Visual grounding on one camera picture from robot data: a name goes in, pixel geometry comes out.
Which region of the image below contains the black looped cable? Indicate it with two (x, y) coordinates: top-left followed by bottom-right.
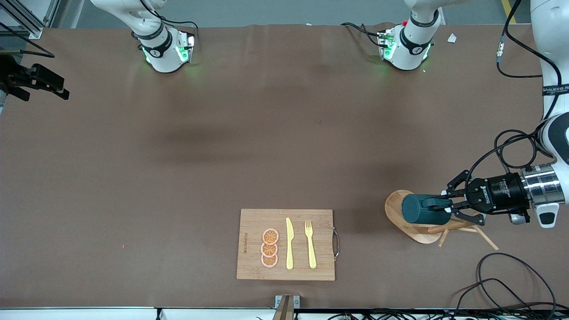
(477, 252), (557, 314)
(453, 278), (536, 314)

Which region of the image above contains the bamboo cutting board metal handle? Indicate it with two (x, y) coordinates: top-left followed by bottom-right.
(236, 209), (340, 281)

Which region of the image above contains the yellow plastic fork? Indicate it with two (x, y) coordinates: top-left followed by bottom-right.
(305, 220), (317, 269)

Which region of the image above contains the brown table cover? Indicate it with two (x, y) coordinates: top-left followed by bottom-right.
(0, 22), (569, 310)

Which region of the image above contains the wooden cup rack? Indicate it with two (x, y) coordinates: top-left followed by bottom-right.
(385, 190), (499, 252)

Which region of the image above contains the base connector box green light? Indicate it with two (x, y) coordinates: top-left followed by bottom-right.
(176, 32), (196, 63)
(378, 28), (397, 60)

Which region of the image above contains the teal cup yellow inside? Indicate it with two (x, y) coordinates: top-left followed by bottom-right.
(401, 193), (453, 225)

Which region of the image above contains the black base cable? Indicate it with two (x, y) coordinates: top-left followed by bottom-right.
(341, 21), (384, 47)
(141, 0), (199, 40)

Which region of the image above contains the aluminium frame profile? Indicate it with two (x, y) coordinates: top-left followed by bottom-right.
(0, 0), (60, 40)

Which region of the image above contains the yellow plastic knife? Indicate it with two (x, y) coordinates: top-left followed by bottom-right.
(286, 217), (294, 270)

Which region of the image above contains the tangled cable bundle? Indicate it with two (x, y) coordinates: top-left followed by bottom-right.
(327, 307), (569, 320)

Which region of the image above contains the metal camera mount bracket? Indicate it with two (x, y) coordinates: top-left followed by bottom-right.
(272, 295), (301, 320)

